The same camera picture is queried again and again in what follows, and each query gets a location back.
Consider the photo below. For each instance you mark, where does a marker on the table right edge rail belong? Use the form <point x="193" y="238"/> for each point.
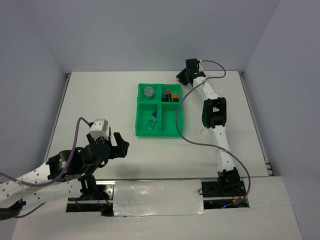
<point x="261" y="144"/>

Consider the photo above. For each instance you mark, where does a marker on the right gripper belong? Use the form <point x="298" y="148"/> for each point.
<point x="181" y="76"/>

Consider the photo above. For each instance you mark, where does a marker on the table edge rail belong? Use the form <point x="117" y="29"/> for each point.
<point x="68" y="76"/>
<point x="261" y="144"/>

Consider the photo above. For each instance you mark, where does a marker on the table left edge rail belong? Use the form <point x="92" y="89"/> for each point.
<point x="68" y="76"/>

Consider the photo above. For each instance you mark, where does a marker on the orange-capped black highlighter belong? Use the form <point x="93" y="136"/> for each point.
<point x="175" y="98"/>

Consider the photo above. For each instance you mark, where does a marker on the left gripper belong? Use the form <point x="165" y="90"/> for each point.
<point x="123" y="145"/>

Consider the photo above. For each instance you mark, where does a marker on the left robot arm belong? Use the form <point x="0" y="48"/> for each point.
<point x="68" y="174"/>

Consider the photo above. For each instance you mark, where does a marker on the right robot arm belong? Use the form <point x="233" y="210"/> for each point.
<point x="214" y="119"/>

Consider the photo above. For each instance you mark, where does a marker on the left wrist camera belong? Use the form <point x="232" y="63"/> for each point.
<point x="99" y="129"/>

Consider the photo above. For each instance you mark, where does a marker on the silver tape panel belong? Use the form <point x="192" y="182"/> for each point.
<point x="157" y="198"/>

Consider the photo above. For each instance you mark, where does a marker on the clear spray bottle blue cap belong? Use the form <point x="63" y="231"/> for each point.
<point x="151" y="121"/>

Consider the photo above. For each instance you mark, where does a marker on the green four-compartment tray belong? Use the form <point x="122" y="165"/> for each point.
<point x="169" y="122"/>

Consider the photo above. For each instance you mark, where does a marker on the clear round container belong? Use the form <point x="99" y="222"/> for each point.
<point x="149" y="92"/>

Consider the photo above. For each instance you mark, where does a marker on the blue-capped black highlighter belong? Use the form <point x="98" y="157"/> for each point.
<point x="164" y="98"/>

